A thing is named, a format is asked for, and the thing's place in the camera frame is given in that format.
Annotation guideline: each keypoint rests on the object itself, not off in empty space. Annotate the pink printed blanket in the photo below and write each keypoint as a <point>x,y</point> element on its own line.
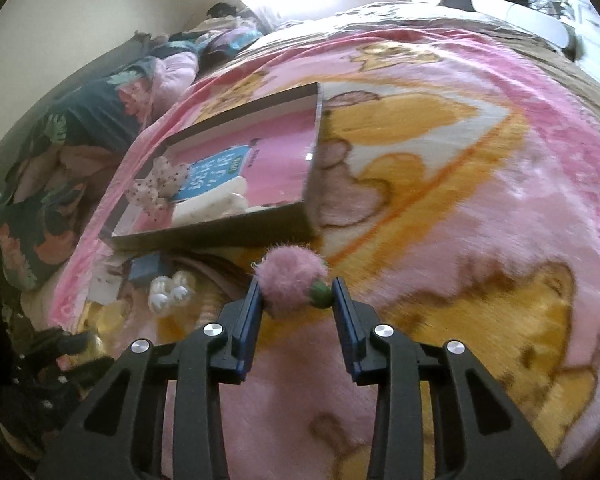
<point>480,260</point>

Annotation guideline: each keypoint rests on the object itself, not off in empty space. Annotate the white rounded desk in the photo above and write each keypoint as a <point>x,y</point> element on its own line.
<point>525,17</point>

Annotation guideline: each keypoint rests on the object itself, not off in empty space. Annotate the blue printed card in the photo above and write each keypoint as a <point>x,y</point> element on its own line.
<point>210,172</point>

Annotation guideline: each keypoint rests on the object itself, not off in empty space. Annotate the white rolled cloth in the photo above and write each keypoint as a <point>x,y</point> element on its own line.
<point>215,207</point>

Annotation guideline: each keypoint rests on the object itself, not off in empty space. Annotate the dark round object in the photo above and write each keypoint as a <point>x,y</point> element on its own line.
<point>222,10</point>

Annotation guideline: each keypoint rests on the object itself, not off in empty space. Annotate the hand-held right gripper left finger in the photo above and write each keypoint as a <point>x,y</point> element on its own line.
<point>250,320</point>

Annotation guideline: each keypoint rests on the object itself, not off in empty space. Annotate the polka-dot bow hair clip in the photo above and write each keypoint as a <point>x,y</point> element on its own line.
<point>157,185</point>

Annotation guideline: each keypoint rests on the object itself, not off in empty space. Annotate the white pearl hair clip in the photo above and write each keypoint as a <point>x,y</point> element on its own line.
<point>167,295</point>

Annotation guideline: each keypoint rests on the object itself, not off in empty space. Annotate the cardboard box with pink inside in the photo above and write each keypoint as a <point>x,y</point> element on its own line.
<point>280,150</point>

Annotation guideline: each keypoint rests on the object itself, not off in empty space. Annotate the dark floral quilt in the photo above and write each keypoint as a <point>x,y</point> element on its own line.
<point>80,125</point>

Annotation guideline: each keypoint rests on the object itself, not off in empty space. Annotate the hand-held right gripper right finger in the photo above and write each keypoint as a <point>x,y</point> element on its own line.
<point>341,315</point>

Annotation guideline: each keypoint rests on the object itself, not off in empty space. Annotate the small blue box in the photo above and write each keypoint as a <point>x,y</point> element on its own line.
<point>145,269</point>

